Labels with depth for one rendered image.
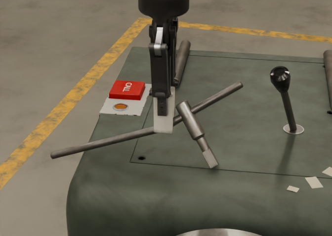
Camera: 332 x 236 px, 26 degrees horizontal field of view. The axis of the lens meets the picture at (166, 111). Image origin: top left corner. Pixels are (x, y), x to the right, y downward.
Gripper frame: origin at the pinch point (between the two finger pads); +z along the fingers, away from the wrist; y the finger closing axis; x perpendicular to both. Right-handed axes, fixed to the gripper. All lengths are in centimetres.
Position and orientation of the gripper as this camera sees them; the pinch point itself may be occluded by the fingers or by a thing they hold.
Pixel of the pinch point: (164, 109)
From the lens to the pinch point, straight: 113.8
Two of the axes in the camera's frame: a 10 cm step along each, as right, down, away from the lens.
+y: -1.5, 4.6, -8.8
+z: 0.0, 8.9, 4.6
